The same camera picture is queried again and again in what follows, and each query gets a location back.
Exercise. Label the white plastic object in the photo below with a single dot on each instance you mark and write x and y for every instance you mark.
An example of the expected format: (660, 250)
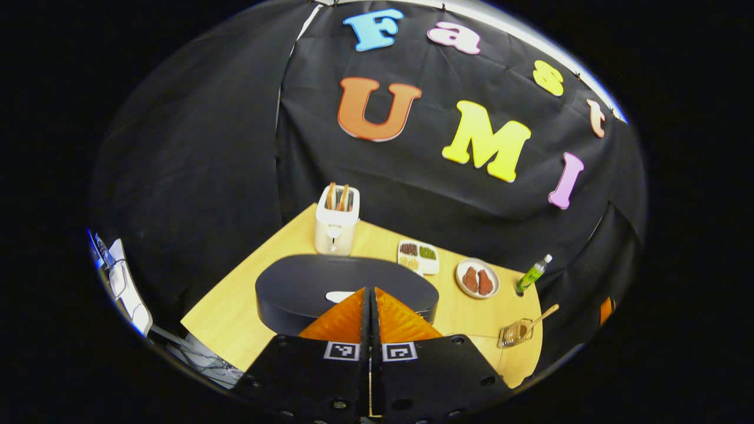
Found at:
(132, 294)

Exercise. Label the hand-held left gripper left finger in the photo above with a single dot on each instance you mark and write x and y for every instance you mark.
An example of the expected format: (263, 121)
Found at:
(330, 383)

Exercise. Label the blue lit screen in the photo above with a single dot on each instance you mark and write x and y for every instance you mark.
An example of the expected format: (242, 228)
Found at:
(99, 250)

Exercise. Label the toast slice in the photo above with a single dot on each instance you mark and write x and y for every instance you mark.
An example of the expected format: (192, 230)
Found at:
(330, 196)
(343, 198)

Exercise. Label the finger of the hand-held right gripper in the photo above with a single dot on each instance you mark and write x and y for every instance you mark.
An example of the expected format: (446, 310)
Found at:
(607, 311)

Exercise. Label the green drink bottle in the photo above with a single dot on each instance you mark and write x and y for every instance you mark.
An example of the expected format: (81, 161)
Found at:
(530, 275)

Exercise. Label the wooden spoon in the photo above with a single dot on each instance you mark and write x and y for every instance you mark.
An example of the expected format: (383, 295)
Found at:
(539, 318)

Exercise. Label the white divided dish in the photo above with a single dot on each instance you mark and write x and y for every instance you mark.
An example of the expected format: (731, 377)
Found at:
(418, 257)

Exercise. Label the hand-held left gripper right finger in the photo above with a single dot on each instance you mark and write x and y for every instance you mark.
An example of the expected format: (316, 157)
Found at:
(424, 383)

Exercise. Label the brown meat piece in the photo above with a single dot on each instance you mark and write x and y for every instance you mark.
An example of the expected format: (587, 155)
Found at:
(470, 279)
(485, 283)

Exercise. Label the black rice cooker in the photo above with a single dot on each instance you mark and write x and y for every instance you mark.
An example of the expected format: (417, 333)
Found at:
(306, 282)

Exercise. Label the white round plate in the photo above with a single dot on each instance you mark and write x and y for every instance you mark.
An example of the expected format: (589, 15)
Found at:
(495, 281)

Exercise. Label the black backdrop cloth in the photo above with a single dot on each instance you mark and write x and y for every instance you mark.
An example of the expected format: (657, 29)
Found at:
(235, 147)

